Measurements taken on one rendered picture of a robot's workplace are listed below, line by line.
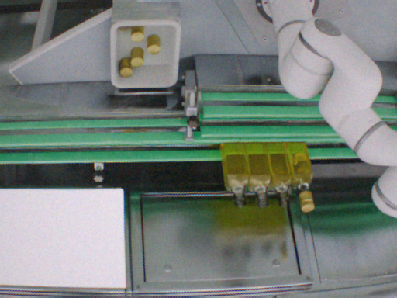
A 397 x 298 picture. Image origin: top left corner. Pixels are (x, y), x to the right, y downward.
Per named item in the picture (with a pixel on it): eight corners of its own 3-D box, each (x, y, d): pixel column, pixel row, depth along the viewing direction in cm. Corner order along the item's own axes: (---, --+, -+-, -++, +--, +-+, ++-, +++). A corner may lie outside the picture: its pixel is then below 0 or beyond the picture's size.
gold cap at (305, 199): (296, 199, 155) (299, 212, 152) (300, 190, 153) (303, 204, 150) (309, 199, 156) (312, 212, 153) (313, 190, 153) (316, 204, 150)
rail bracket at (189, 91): (181, 118, 163) (184, 154, 155) (184, 71, 150) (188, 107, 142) (192, 118, 163) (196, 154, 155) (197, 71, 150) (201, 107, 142)
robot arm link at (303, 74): (268, 51, 129) (277, 100, 119) (289, 5, 120) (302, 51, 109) (308, 61, 132) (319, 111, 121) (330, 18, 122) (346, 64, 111)
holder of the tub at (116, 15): (113, 80, 168) (112, 99, 163) (112, 2, 147) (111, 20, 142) (174, 78, 170) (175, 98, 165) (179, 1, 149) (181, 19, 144)
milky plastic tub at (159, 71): (112, 67, 164) (111, 88, 158) (112, 3, 147) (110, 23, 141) (175, 66, 166) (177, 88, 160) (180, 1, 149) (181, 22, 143)
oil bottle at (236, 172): (217, 133, 169) (226, 195, 156) (219, 119, 165) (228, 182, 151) (237, 133, 170) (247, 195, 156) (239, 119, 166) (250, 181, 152)
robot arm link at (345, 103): (346, 158, 111) (384, 98, 100) (267, 74, 121) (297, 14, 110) (372, 144, 117) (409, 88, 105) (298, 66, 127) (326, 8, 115)
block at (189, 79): (180, 95, 166) (181, 113, 161) (181, 69, 159) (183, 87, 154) (192, 95, 166) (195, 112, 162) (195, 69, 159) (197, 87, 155)
